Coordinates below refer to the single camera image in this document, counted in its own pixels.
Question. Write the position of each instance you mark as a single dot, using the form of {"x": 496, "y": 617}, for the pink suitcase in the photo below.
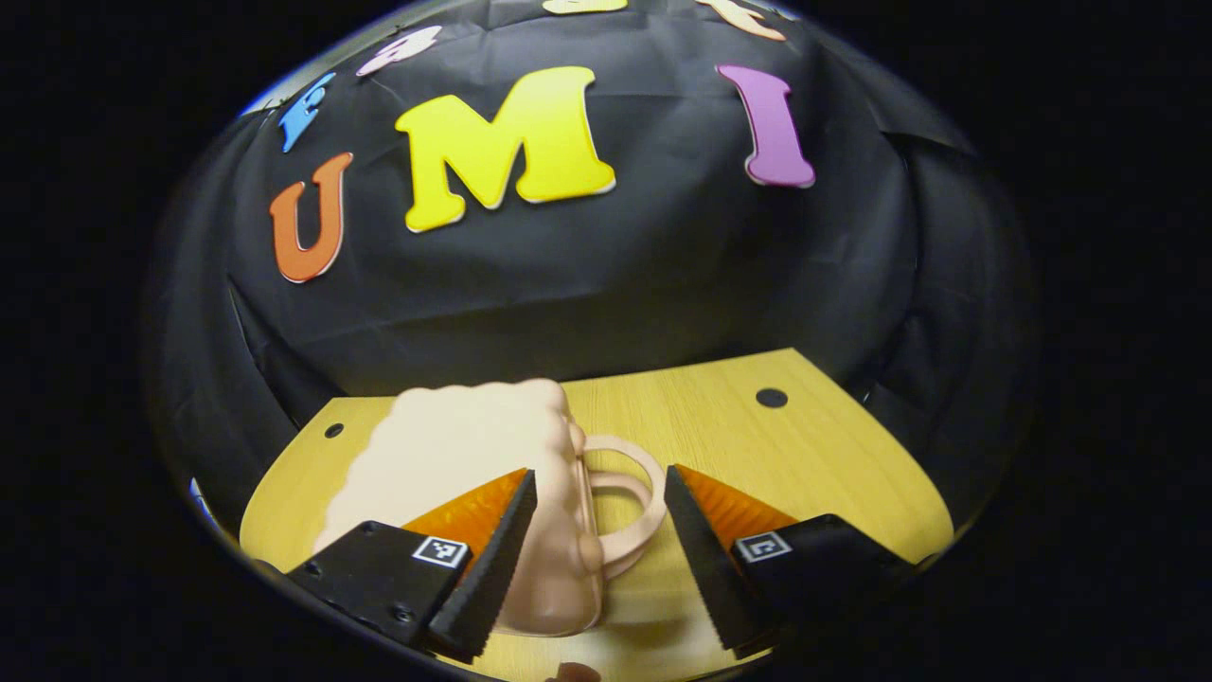
{"x": 454, "y": 445}

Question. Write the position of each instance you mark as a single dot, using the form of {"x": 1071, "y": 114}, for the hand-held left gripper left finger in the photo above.
{"x": 492, "y": 568}

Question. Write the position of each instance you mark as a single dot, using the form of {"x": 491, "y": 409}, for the black backdrop cloth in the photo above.
{"x": 615, "y": 284}

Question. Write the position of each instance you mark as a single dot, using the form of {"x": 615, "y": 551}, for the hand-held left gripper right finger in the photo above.
{"x": 705, "y": 568}

